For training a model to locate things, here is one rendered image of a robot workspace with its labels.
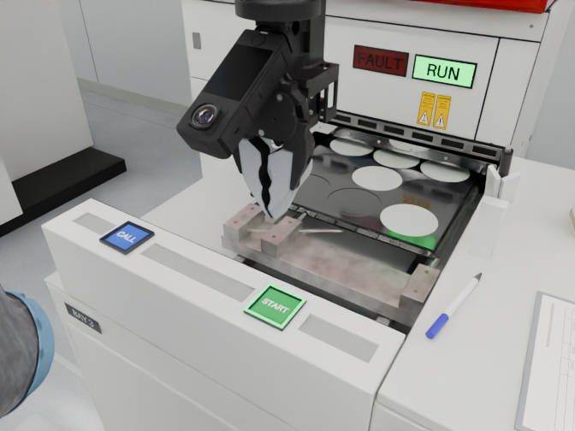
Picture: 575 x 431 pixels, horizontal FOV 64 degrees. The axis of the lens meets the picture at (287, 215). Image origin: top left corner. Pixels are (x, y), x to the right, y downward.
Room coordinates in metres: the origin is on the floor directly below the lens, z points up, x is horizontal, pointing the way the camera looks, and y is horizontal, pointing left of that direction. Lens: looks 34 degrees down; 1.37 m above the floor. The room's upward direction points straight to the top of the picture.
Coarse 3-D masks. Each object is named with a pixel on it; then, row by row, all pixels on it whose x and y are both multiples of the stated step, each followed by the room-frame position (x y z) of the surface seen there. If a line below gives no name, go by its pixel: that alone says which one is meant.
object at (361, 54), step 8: (360, 48) 0.98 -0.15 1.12; (360, 56) 0.98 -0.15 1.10; (368, 56) 0.97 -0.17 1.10; (376, 56) 0.96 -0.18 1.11; (384, 56) 0.95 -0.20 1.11; (392, 56) 0.94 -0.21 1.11; (400, 56) 0.93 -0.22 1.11; (360, 64) 0.98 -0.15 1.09; (368, 64) 0.97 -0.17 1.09; (376, 64) 0.96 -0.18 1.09; (384, 64) 0.95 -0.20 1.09; (392, 64) 0.94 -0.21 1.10; (400, 64) 0.93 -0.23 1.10; (392, 72) 0.94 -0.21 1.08; (400, 72) 0.93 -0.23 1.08
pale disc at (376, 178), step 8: (360, 168) 0.87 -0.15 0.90; (368, 168) 0.87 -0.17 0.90; (376, 168) 0.87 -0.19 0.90; (384, 168) 0.87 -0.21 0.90; (360, 176) 0.83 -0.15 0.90; (368, 176) 0.83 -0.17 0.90; (376, 176) 0.83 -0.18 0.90; (384, 176) 0.83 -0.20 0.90; (392, 176) 0.83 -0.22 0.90; (360, 184) 0.80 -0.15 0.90; (368, 184) 0.80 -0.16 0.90; (376, 184) 0.80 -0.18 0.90; (384, 184) 0.80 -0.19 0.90; (392, 184) 0.80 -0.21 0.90
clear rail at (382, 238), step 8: (288, 208) 0.72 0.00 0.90; (296, 208) 0.71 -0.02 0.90; (304, 208) 0.71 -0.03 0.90; (312, 216) 0.69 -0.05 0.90; (320, 216) 0.69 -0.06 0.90; (328, 216) 0.68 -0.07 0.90; (336, 224) 0.67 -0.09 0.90; (344, 224) 0.66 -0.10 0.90; (352, 224) 0.66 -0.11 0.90; (360, 232) 0.64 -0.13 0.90; (368, 232) 0.64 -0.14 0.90; (376, 232) 0.64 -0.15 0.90; (384, 240) 0.62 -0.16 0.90; (392, 240) 0.61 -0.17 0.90; (400, 240) 0.61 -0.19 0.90; (400, 248) 0.60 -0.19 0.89; (408, 248) 0.60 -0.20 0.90; (416, 248) 0.59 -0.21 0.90; (424, 248) 0.59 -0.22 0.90; (424, 256) 0.58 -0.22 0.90; (432, 256) 0.58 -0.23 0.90
